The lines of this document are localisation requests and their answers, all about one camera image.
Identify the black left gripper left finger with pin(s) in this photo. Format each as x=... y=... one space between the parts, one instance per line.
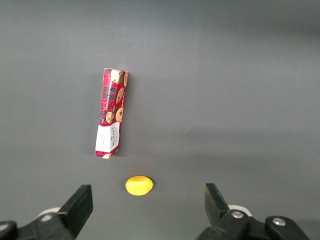
x=77 y=210

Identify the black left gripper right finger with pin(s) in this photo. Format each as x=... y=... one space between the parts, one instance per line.
x=217 y=210

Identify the yellow lemon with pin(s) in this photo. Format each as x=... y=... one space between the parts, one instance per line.
x=138 y=185

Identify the red tartan cookie box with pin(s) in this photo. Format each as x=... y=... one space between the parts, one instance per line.
x=111 y=112

